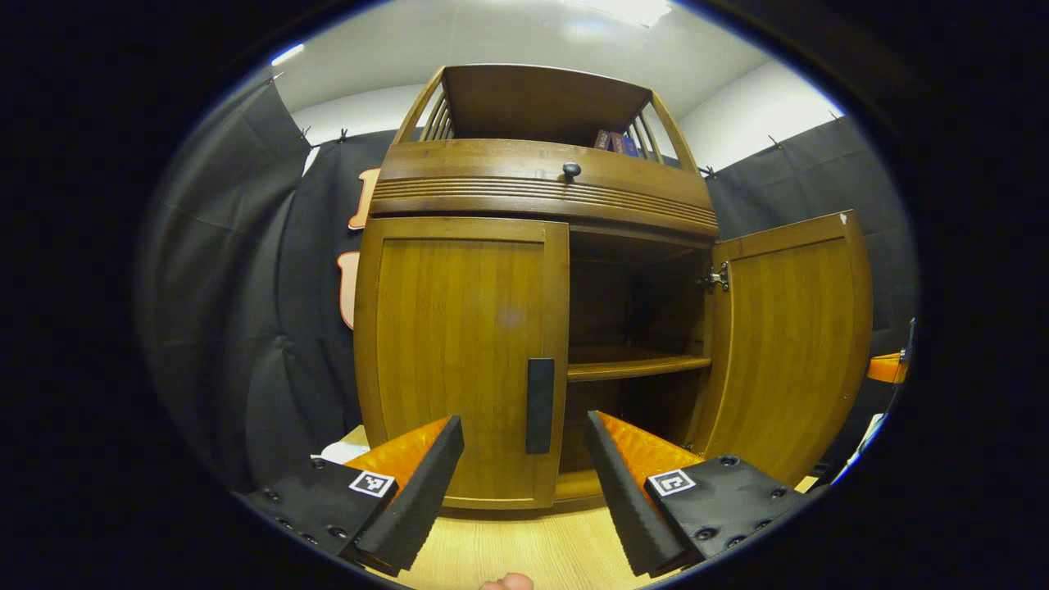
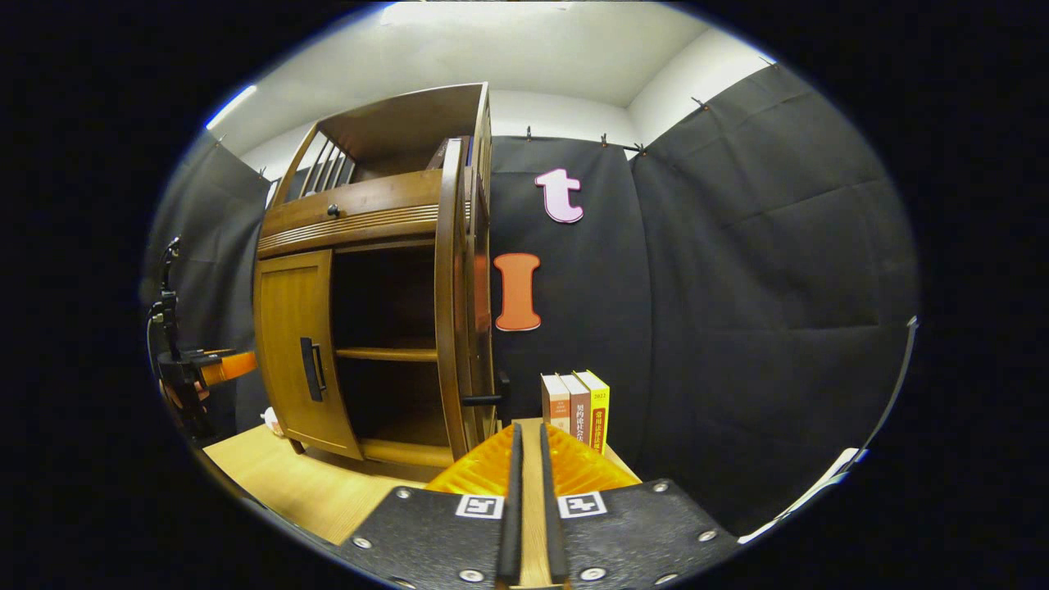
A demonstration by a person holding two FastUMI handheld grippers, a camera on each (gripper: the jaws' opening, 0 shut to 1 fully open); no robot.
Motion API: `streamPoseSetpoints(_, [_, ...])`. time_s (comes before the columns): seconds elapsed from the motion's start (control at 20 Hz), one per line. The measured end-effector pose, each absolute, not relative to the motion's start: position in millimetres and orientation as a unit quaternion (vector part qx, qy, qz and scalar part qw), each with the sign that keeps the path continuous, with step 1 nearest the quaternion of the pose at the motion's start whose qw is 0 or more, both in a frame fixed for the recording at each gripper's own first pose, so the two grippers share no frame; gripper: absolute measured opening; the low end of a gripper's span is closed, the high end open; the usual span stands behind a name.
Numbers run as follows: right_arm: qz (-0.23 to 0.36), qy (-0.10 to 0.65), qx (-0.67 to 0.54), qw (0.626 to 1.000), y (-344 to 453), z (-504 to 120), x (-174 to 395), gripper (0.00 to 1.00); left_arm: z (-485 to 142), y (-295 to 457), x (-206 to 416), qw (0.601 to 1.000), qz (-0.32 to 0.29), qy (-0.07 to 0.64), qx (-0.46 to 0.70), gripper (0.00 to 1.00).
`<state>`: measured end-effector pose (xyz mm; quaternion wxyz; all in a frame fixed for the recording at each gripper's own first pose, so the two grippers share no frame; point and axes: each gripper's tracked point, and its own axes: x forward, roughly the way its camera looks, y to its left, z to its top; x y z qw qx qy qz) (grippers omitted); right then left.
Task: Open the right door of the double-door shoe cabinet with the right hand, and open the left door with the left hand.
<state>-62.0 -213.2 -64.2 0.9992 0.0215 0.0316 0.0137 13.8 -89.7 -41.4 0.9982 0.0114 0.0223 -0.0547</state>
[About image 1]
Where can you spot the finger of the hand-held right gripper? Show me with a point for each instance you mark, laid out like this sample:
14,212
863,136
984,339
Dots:
885,369

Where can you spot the wooden cabinet door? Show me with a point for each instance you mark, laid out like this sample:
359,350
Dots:
787,352
451,352

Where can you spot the wooden inner shelf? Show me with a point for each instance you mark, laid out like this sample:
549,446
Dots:
631,365

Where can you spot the black round drawer knob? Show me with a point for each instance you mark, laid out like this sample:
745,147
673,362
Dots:
571,170

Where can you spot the brown book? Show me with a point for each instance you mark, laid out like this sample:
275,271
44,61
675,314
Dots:
617,143

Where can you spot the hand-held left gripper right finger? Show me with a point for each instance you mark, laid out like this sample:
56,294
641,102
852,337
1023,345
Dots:
623,500

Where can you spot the ceiling panel light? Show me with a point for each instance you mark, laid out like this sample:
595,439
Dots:
623,10

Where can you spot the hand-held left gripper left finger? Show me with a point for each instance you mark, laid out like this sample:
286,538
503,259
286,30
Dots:
426,492

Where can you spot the blue book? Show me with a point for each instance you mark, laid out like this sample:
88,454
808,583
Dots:
631,147

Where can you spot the white plush toy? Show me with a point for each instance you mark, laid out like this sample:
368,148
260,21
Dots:
344,452

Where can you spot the grey-brown book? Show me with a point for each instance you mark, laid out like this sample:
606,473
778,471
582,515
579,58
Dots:
602,140

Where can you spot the metal door hinge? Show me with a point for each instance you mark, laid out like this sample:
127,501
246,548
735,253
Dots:
715,279

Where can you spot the wooden double-door shoe cabinet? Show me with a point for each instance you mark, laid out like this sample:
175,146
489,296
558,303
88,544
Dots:
492,176

